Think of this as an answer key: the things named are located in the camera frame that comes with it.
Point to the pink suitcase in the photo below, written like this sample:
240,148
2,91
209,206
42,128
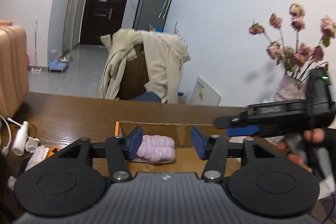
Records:
13,68

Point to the dried pink flower bouquet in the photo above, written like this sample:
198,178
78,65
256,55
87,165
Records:
296,60

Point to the white spray bottle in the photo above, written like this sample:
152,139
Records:
21,139

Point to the dark wooden chair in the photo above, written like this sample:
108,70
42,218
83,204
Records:
132,86

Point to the dark entrance door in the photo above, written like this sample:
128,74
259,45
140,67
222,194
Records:
101,17

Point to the white crumpled tissue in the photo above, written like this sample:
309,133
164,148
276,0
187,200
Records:
38,156

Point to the white flat panel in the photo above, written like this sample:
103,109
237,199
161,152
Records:
204,94

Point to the person's right hand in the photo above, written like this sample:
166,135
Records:
314,136

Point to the pink wrapped vase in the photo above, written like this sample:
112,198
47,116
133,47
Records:
290,89

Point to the blue floor tray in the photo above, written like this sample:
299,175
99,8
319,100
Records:
59,64

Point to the red orange cardboard box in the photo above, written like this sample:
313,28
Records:
186,159

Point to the orange small object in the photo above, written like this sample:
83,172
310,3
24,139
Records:
52,151

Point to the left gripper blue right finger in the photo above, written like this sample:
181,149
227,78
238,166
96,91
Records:
215,149

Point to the lilac fluffy slipper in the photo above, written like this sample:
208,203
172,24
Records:
156,149

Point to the grey cabinet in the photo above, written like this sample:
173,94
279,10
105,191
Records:
151,15

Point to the beige coat on chair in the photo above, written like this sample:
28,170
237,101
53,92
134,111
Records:
165,56

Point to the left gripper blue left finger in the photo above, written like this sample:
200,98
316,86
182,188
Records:
118,150

